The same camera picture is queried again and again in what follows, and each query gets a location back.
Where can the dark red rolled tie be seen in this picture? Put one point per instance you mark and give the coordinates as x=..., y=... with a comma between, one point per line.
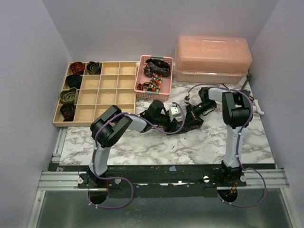
x=68, y=112

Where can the red black rolled tie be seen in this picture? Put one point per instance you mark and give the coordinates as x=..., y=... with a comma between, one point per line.
x=77, y=68

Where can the pink plastic basket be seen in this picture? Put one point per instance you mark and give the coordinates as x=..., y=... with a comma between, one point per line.
x=165, y=90

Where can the colourful patterned tie in basket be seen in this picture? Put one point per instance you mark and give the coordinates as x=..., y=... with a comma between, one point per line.
x=154, y=85

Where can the navy floral tie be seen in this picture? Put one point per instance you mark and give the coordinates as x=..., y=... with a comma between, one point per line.
x=189, y=125

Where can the dark floral tie in basket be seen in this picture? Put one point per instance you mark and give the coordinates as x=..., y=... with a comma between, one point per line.
x=158, y=67

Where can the wooden compartment tray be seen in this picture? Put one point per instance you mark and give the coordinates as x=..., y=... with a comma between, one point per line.
x=113, y=86

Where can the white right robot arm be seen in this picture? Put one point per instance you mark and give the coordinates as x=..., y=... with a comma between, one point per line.
x=237, y=112

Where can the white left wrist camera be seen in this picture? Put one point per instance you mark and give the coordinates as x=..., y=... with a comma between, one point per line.
x=174, y=112

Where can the navy rolled tie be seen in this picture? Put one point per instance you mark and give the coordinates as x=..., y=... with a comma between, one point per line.
x=74, y=81

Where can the aluminium rail frame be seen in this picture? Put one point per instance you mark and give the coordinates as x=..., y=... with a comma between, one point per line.
x=260, y=176

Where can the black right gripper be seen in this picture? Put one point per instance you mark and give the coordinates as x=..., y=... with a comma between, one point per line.
x=193, y=114

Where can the olive green rolled tie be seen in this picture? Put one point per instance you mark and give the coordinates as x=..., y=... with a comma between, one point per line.
x=69, y=96

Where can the green dark rolled tie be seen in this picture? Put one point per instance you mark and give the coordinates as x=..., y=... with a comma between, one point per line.
x=94, y=68

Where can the pink translucent storage box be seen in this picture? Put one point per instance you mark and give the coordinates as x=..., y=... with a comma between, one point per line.
x=203, y=59

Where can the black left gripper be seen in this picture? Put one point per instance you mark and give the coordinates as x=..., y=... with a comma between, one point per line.
x=173, y=123

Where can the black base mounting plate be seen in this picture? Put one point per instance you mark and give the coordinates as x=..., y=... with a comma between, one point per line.
x=149, y=181

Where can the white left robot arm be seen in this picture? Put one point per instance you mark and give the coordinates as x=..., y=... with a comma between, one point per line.
x=108, y=128

